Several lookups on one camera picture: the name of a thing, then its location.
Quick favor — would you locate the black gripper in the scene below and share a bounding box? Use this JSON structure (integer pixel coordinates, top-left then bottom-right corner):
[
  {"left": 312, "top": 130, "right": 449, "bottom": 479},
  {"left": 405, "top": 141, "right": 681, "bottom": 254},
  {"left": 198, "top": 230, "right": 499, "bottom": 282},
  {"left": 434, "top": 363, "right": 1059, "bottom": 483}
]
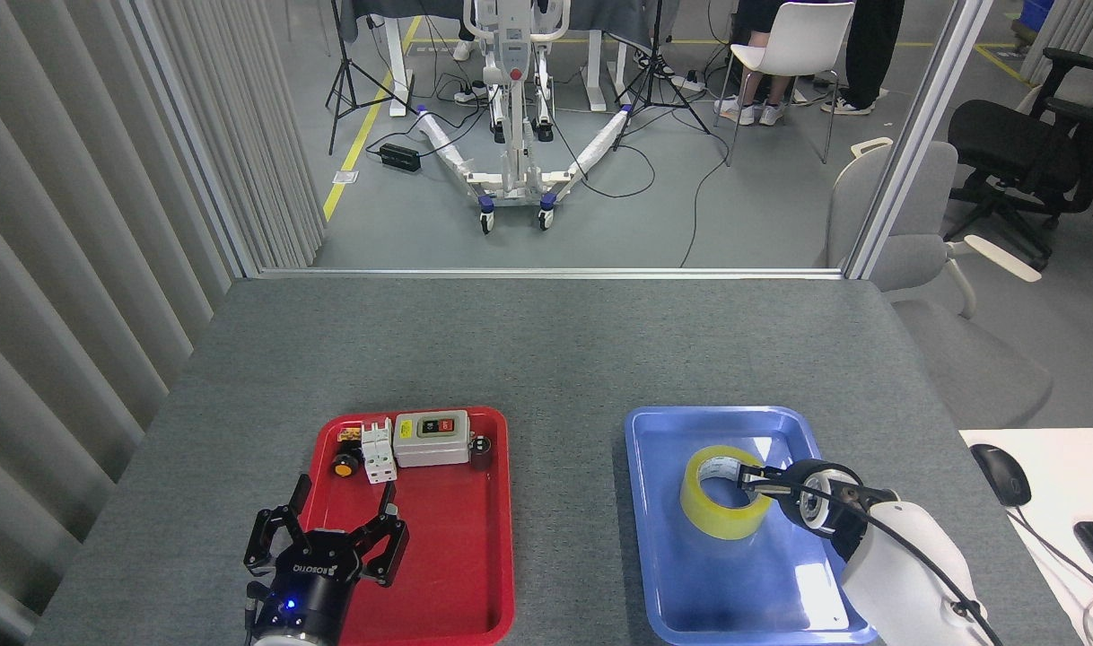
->
[
  {"left": 739, "top": 461, "right": 808, "bottom": 530},
  {"left": 243, "top": 474, "right": 411, "bottom": 640}
]

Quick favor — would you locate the yellow tape roll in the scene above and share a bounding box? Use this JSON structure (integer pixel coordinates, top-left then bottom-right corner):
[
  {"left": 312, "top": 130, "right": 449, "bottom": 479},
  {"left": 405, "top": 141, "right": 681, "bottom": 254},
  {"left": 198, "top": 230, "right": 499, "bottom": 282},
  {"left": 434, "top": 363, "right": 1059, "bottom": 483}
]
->
[{"left": 679, "top": 445, "right": 774, "bottom": 541}]

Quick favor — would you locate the white circuit breaker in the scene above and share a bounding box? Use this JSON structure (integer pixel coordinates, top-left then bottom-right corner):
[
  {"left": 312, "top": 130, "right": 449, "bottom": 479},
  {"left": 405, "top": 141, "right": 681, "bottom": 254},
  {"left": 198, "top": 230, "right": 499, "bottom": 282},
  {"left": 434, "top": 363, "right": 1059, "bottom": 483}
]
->
[{"left": 360, "top": 418, "right": 398, "bottom": 485}]

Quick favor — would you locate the blue plastic tray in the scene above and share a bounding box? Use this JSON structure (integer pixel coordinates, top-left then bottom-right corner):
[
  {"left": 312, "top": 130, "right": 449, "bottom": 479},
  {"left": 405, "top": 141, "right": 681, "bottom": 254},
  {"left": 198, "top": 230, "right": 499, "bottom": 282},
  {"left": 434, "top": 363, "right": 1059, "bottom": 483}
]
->
[{"left": 624, "top": 406, "right": 879, "bottom": 646}]

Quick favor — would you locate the red plastic tray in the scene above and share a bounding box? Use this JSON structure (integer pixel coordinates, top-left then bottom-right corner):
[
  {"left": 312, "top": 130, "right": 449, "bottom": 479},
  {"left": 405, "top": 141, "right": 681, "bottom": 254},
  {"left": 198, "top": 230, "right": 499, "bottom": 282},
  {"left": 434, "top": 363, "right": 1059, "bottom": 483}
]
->
[{"left": 273, "top": 406, "right": 516, "bottom": 646}]

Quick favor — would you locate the black computer mouse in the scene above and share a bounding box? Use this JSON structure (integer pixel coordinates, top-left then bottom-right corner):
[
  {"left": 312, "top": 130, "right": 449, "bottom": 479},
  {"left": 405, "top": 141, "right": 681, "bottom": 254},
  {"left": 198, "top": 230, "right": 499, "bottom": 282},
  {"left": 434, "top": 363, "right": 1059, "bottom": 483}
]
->
[{"left": 970, "top": 443, "right": 1032, "bottom": 507}]

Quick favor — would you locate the grey upholstered chair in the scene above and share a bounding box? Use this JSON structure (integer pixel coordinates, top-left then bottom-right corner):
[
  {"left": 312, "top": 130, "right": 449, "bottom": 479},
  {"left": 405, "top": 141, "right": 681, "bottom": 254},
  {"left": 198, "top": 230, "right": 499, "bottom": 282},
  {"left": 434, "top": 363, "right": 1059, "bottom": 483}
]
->
[{"left": 825, "top": 137, "right": 1054, "bottom": 430}]

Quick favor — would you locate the white desk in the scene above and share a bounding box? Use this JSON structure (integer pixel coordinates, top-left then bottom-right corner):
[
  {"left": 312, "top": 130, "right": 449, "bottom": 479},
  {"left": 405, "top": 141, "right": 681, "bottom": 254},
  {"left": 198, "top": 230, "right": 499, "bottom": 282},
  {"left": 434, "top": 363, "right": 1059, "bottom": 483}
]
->
[{"left": 957, "top": 427, "right": 1093, "bottom": 646}]

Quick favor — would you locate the seated person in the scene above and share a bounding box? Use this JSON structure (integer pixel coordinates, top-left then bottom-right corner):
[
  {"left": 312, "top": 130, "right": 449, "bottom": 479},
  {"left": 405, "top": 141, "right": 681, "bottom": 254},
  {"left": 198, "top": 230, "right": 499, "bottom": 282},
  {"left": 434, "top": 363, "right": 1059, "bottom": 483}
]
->
[{"left": 713, "top": 0, "right": 794, "bottom": 127}]

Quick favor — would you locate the black tripod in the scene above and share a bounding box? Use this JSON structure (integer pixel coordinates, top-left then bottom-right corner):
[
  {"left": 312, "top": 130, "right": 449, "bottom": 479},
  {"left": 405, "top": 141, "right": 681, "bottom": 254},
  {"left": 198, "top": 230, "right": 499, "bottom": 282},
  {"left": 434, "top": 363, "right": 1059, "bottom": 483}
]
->
[
  {"left": 613, "top": 0, "right": 711, "bottom": 152},
  {"left": 325, "top": 0, "right": 419, "bottom": 156}
]

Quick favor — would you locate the black office chair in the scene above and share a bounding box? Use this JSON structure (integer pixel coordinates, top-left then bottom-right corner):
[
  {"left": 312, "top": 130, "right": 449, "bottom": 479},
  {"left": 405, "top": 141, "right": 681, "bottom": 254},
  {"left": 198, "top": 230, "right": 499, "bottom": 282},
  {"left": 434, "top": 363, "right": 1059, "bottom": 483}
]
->
[{"left": 946, "top": 48, "right": 1093, "bottom": 270}]

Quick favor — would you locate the white stand on wheels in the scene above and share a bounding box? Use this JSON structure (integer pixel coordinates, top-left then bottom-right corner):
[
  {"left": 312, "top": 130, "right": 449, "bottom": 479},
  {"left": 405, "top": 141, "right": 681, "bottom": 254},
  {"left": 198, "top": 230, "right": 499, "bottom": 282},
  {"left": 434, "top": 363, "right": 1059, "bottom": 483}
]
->
[{"left": 416, "top": 0, "right": 633, "bottom": 236}]

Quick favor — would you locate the standing person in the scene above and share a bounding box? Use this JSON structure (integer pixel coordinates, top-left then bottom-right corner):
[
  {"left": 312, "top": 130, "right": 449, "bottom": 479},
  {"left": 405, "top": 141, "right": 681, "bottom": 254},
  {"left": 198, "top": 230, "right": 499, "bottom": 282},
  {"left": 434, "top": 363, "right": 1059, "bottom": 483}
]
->
[{"left": 820, "top": 0, "right": 906, "bottom": 116}]

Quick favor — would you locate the white plastic chair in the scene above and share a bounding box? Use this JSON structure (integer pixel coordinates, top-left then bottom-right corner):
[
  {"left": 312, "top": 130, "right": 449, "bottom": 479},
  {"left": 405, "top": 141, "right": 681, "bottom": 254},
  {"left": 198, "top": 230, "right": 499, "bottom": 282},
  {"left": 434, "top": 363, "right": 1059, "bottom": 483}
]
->
[{"left": 715, "top": 2, "right": 857, "bottom": 167}]

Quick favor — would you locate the grey push button switch box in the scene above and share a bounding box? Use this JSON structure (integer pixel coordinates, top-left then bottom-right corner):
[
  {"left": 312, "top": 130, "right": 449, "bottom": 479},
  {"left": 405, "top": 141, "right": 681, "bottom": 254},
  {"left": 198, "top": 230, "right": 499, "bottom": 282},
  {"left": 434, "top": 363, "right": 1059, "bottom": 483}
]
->
[{"left": 392, "top": 411, "right": 472, "bottom": 469}]

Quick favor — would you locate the black floor cable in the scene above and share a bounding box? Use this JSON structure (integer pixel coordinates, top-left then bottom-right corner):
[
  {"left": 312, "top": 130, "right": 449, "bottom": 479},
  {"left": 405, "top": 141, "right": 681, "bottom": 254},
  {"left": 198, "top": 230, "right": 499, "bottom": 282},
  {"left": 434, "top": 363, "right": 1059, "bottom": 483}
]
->
[{"left": 679, "top": 135, "right": 736, "bottom": 268}]

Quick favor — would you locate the black mouse cable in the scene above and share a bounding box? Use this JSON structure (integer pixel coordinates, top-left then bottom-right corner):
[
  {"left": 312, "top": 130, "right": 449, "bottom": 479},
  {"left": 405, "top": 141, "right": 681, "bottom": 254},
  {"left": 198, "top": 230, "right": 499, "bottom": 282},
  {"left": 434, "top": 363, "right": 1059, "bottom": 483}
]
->
[{"left": 1009, "top": 504, "right": 1093, "bottom": 602}]

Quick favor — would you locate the silver frame rail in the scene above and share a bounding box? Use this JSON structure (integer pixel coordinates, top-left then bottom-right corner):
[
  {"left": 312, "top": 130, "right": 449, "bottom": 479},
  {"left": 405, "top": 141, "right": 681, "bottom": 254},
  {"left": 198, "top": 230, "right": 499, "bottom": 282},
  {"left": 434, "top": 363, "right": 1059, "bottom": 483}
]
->
[{"left": 258, "top": 266, "right": 845, "bottom": 281}]

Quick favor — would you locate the silver frame post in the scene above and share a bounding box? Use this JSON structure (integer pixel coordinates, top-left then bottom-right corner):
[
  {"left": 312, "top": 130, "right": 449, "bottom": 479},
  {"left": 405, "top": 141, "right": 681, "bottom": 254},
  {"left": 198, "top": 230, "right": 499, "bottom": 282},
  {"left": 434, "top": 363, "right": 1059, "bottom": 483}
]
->
[
  {"left": 120, "top": 0, "right": 265, "bottom": 279},
  {"left": 843, "top": 0, "right": 996, "bottom": 281}
]

